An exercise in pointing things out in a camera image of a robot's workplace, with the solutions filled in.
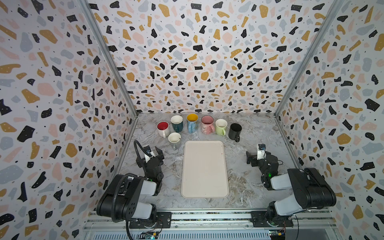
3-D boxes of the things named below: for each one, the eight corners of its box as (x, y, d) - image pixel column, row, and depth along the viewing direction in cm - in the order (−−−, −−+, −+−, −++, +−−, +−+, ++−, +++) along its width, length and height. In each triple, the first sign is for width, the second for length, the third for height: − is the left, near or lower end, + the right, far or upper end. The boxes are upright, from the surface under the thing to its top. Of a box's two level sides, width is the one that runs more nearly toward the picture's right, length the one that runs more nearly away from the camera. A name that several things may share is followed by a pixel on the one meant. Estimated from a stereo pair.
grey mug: (175, 153, 100) (173, 145, 93) (167, 144, 104) (165, 136, 97) (185, 146, 103) (184, 138, 96) (177, 137, 108) (175, 129, 101)
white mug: (157, 139, 108) (155, 132, 101) (160, 128, 115) (158, 121, 108) (169, 139, 108) (167, 132, 101) (171, 128, 115) (169, 121, 108)
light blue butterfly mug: (186, 134, 110) (185, 125, 102) (187, 122, 118) (187, 113, 110) (198, 134, 110) (197, 125, 102) (198, 122, 118) (198, 113, 110)
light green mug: (215, 139, 108) (216, 131, 100) (214, 127, 116) (215, 118, 108) (226, 140, 108) (228, 131, 101) (224, 127, 116) (226, 118, 108)
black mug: (229, 143, 106) (231, 135, 99) (227, 131, 113) (229, 123, 106) (240, 144, 106) (243, 135, 99) (238, 131, 114) (240, 123, 106)
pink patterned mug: (201, 137, 109) (201, 126, 100) (201, 126, 117) (201, 115, 107) (213, 137, 110) (215, 126, 100) (212, 126, 117) (214, 115, 107)
